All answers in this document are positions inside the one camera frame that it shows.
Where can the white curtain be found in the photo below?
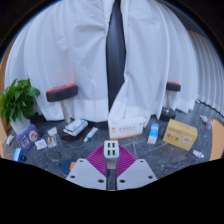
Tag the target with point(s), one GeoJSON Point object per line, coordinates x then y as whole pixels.
{"type": "Point", "coordinates": [156, 50]}
{"type": "Point", "coordinates": [66, 50]}

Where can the small blue white carton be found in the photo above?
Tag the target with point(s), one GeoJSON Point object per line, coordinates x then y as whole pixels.
{"type": "Point", "coordinates": [153, 133]}

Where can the small blue box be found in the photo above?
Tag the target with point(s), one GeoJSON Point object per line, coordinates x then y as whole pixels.
{"type": "Point", "coordinates": [17, 155]}

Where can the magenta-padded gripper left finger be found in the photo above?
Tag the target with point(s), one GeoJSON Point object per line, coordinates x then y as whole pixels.
{"type": "Point", "coordinates": [85, 173]}

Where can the green potted plant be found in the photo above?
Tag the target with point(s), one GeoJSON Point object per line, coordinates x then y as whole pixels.
{"type": "Point", "coordinates": [18, 98]}

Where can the white tube with teal cap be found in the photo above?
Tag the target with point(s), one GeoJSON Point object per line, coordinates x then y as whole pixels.
{"type": "Point", "coordinates": [90, 134]}

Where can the small pale bottle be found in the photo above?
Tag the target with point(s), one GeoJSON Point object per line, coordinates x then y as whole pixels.
{"type": "Point", "coordinates": [207, 123]}

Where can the white flat pack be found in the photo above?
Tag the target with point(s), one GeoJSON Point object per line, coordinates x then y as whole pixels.
{"type": "Point", "coordinates": [10, 139]}

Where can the small clear packet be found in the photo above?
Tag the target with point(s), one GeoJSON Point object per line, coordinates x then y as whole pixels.
{"type": "Point", "coordinates": [52, 141]}

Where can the flat white box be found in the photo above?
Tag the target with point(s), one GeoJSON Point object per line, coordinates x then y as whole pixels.
{"type": "Point", "coordinates": [76, 127]}

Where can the purple printed box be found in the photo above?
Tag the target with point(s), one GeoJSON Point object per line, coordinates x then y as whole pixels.
{"type": "Point", "coordinates": [28, 138]}

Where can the white charger block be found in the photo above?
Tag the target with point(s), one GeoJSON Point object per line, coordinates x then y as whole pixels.
{"type": "Point", "coordinates": [111, 150]}

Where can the small white tube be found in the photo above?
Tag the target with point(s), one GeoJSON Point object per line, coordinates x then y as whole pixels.
{"type": "Point", "coordinates": [198, 153]}

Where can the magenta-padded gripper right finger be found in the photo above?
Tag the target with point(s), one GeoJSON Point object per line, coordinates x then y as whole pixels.
{"type": "Point", "coordinates": [136, 173]}

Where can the white tissue box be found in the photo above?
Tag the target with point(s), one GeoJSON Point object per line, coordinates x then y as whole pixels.
{"type": "Point", "coordinates": [126, 128]}

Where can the black stool with red rim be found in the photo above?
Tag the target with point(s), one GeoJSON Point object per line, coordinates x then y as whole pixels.
{"type": "Point", "coordinates": [61, 92]}
{"type": "Point", "coordinates": [173, 86]}

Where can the yellow cardboard box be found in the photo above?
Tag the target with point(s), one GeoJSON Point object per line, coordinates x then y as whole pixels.
{"type": "Point", "coordinates": [180, 135]}

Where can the small white card packet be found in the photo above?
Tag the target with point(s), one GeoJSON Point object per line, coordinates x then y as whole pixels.
{"type": "Point", "coordinates": [40, 144]}

